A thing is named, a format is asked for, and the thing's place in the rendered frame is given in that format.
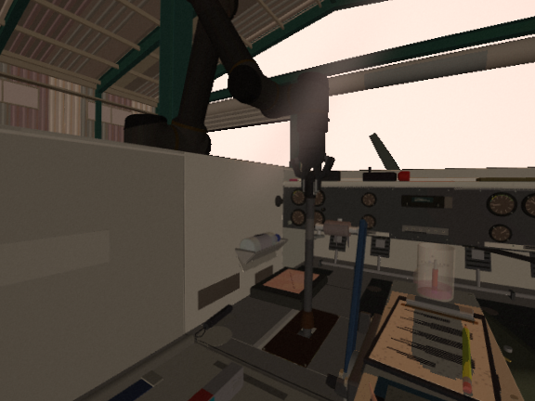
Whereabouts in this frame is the black torch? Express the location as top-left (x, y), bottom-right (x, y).
top-left (196, 304), bottom-right (234, 339)

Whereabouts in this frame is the grey placard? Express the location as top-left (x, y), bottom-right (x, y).
top-left (401, 226), bottom-right (450, 237)

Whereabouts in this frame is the yellow pen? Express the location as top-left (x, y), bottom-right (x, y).
top-left (461, 325), bottom-right (476, 396)

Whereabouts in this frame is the dark grey blade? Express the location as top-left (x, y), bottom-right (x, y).
top-left (368, 132), bottom-right (401, 172)

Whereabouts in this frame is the black clipboard with checklist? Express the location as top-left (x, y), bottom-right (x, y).
top-left (362, 291), bottom-right (504, 401)

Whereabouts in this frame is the grey cockpit side wall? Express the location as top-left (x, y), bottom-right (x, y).
top-left (0, 128), bottom-right (286, 401)

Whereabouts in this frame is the black radio display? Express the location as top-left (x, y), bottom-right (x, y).
top-left (401, 194), bottom-right (454, 209)

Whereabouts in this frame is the grey instrument panel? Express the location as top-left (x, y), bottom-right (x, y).
top-left (282, 182), bottom-right (535, 244)

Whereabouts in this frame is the grey pedal bar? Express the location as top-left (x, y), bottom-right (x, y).
top-left (320, 257), bottom-right (516, 299)

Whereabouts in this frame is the black framed tan board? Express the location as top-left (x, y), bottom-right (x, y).
top-left (249, 266), bottom-right (333, 301)

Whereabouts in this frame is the grey control stick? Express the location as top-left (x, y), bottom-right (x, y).
top-left (301, 180), bottom-right (321, 338)

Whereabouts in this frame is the clear beaker with pink liquid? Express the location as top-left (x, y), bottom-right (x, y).
top-left (415, 243), bottom-right (457, 304)

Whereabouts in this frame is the grey side pocket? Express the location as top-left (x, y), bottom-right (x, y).
top-left (234, 237), bottom-right (290, 274)

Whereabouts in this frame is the dark red stick base plate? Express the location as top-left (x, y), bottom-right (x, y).
top-left (264, 308), bottom-right (340, 368)

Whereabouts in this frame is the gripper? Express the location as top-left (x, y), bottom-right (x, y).
top-left (290, 119), bottom-right (337, 199)

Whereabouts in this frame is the white bottle with blue cap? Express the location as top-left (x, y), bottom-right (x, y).
top-left (240, 232), bottom-right (281, 254)

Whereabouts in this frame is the green steel hangar frame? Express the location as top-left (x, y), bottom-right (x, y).
top-left (0, 0), bottom-right (535, 140)

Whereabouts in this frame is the grey round disc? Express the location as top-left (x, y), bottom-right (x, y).
top-left (206, 327), bottom-right (233, 347)

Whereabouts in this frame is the pink cylinder handle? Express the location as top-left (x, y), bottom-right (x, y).
top-left (314, 220), bottom-right (352, 239)

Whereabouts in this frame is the black box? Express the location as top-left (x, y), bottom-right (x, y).
top-left (360, 278), bottom-right (393, 314)

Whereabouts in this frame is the long grey wing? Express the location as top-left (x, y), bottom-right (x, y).
top-left (329, 40), bottom-right (535, 91)

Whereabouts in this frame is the blue airbrake lever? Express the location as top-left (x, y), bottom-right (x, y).
top-left (343, 218), bottom-right (369, 374)

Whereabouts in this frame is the grey booklet with coloured patches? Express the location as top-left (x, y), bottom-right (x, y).
top-left (111, 362), bottom-right (245, 401)

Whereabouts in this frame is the black block on coaming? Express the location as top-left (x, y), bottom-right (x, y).
top-left (361, 166), bottom-right (398, 182)

